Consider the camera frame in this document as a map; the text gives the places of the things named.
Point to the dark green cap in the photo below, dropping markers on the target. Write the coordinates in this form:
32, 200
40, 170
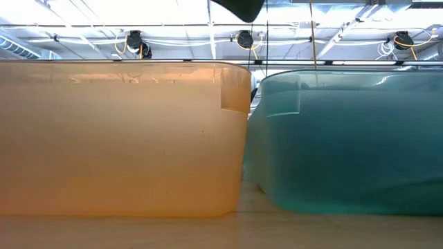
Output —
242, 8

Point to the orange translucent plastic bin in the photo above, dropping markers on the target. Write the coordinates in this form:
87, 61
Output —
121, 138

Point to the teal translucent plastic bin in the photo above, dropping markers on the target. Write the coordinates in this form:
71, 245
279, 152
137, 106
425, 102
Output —
346, 145

